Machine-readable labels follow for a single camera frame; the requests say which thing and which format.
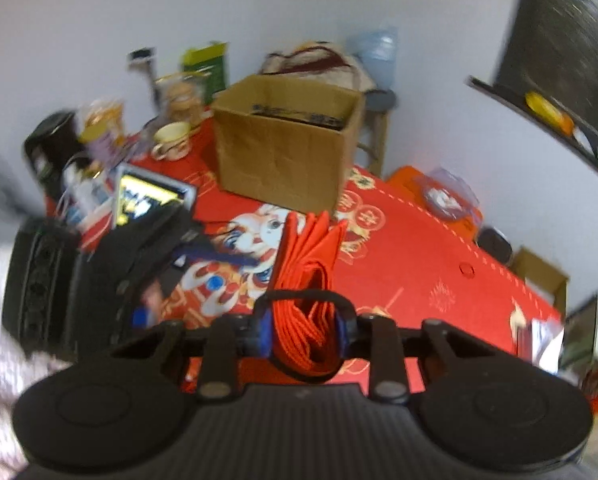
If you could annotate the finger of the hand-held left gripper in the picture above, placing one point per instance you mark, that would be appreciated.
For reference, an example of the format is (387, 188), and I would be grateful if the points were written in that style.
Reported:
(146, 315)
(219, 256)

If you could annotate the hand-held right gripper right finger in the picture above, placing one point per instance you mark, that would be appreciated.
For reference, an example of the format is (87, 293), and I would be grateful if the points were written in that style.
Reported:
(343, 335)

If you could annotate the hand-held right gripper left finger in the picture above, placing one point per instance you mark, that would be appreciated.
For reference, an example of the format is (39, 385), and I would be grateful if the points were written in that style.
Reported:
(265, 332)

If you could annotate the black elastic band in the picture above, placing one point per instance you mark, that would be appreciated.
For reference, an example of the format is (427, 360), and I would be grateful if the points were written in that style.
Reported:
(304, 292)

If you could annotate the red shopping bag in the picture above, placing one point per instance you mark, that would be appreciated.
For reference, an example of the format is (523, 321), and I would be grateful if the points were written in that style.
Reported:
(304, 270)

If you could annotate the cardboard box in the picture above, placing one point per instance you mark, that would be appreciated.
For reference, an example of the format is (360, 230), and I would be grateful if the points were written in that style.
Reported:
(279, 160)

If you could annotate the clear plastic bag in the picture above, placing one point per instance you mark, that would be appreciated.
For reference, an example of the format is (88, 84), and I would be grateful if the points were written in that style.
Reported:
(444, 195)

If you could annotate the yellow snack bag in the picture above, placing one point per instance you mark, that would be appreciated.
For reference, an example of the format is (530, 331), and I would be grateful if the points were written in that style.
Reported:
(101, 120)

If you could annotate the beige tote bag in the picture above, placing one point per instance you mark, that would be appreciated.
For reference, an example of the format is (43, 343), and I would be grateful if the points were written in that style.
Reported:
(299, 67)

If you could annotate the tablet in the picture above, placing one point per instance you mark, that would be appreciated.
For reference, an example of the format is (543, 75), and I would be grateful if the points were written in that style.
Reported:
(144, 195)

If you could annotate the red printed tablecloth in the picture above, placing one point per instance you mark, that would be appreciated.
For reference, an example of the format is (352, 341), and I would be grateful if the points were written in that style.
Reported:
(419, 270)

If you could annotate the cream mug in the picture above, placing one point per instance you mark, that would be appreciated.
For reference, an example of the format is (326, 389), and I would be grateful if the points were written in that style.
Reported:
(171, 142)

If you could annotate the black container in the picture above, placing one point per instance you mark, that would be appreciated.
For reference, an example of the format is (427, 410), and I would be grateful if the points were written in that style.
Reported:
(49, 150)

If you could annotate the clear snack jar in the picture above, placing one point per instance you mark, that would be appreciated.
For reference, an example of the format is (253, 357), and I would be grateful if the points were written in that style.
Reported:
(181, 100)

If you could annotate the orange stool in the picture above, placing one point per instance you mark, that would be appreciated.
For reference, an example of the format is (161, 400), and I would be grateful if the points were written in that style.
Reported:
(404, 180)

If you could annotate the black round object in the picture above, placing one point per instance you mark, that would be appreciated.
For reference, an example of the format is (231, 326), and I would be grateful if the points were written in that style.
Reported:
(494, 247)

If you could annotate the green box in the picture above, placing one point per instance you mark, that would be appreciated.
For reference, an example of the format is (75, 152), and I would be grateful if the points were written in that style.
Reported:
(209, 65)

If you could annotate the wooden stool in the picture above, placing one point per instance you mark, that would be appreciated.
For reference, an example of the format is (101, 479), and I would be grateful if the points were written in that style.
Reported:
(539, 265)

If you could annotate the black selfie stick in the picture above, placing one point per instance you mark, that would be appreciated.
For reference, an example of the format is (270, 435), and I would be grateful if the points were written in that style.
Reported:
(141, 56)

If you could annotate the grey stool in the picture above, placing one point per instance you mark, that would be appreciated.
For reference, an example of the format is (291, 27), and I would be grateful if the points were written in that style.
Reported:
(379, 100)

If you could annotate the grey window sill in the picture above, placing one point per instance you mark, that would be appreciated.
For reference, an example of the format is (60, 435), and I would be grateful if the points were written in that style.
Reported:
(499, 96)

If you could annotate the yellow packet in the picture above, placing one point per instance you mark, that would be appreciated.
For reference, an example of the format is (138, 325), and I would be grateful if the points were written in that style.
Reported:
(546, 110)

